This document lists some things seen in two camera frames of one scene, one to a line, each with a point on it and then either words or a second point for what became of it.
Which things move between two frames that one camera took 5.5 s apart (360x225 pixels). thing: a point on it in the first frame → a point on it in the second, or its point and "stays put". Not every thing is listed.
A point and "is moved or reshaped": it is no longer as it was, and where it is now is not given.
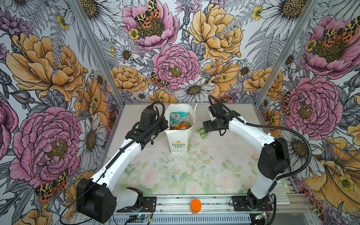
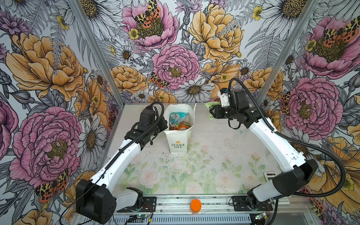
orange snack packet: [183, 125] stays put
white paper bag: [180, 117] stays put
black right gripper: [210, 128] → [218, 109]
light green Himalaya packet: [200, 130] is moved or reshaped
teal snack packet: [176, 117] stays put
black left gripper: [164, 124] stays put
